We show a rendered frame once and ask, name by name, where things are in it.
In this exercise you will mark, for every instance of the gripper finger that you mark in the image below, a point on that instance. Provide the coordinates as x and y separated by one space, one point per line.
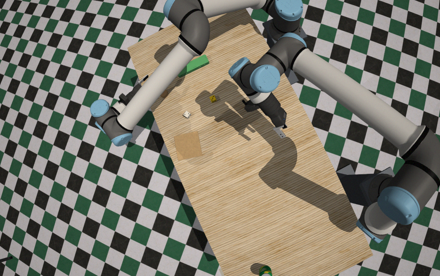
280 133

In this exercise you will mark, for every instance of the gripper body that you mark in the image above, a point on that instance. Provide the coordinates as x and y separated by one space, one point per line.
128 96
274 112

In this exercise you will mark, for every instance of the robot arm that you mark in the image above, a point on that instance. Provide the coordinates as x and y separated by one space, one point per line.
154 84
357 99

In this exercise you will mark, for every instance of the yellow die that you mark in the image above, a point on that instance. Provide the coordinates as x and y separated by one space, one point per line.
213 99

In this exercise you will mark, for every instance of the tan mat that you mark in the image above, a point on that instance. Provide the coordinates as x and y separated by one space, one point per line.
188 146

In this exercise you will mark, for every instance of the brown cylinder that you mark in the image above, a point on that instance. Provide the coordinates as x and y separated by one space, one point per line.
164 93

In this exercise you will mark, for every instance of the green box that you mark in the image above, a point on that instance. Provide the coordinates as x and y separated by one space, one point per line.
197 63

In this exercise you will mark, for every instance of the wooden table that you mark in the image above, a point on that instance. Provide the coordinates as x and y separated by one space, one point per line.
223 191

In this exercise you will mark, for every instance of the green can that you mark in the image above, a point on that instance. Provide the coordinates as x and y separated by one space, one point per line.
265 270

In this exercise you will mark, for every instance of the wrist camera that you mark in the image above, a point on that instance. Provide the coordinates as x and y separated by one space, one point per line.
251 106

